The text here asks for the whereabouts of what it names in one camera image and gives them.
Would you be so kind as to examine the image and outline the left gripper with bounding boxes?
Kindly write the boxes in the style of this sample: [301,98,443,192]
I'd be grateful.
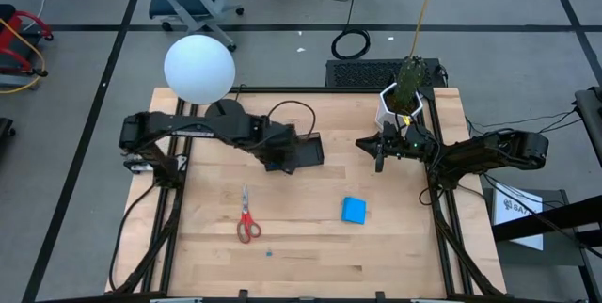
[253,121,302,176]

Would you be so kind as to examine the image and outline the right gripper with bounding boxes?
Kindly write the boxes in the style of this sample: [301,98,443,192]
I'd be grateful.
[355,121,438,174]

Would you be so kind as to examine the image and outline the black mesh desk organizer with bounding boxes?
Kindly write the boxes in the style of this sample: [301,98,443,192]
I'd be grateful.
[265,132,326,175]

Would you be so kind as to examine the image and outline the red handled scissors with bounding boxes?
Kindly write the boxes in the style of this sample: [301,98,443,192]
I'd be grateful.
[236,183,262,245]

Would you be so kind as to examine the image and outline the white hexagonal plant pot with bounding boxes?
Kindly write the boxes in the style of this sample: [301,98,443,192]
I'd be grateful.
[374,81,424,134]

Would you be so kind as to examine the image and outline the blue sticky note pad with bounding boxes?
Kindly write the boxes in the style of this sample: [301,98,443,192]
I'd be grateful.
[341,196,368,226]

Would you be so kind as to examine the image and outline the green cactus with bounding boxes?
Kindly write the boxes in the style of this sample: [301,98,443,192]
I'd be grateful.
[393,56,428,111]

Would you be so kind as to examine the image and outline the black perforated metal box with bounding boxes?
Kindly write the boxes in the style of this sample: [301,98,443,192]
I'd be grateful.
[325,57,446,90]

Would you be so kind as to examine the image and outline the white globe table lamp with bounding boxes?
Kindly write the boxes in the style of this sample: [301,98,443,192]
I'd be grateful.
[163,34,246,123]

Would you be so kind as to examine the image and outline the white paper sign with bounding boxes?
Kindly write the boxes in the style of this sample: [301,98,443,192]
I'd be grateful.
[491,183,546,252]

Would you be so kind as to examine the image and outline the black metal beam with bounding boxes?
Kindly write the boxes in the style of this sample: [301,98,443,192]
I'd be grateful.
[491,194,602,244]

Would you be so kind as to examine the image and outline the grey side table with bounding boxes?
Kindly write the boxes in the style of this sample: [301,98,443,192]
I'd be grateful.
[482,188,602,303]

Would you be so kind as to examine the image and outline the red black cart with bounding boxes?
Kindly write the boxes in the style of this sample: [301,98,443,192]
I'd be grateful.
[0,4,55,90]

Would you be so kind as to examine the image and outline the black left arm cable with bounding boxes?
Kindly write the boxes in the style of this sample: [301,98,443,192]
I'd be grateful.
[265,100,318,140]

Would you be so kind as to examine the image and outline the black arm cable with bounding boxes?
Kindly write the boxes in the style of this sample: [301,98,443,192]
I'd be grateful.
[265,100,318,140]
[417,170,443,208]

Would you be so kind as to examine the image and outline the black aluminium table frame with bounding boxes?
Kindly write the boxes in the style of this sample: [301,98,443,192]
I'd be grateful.
[105,85,508,303]

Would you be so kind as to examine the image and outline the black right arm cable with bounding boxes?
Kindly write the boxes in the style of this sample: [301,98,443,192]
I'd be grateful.
[417,170,443,208]

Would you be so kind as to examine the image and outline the coiled black floor cable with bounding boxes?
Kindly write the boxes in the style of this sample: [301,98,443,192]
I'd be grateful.
[330,27,372,61]

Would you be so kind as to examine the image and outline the thin black wires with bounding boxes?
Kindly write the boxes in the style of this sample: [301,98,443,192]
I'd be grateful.
[465,107,584,137]

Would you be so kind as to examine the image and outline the yellow hanging cable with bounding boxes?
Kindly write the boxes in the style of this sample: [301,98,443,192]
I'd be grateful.
[408,0,444,59]

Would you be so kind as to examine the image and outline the yellow hose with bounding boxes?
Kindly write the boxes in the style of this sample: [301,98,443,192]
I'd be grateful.
[0,17,47,96]

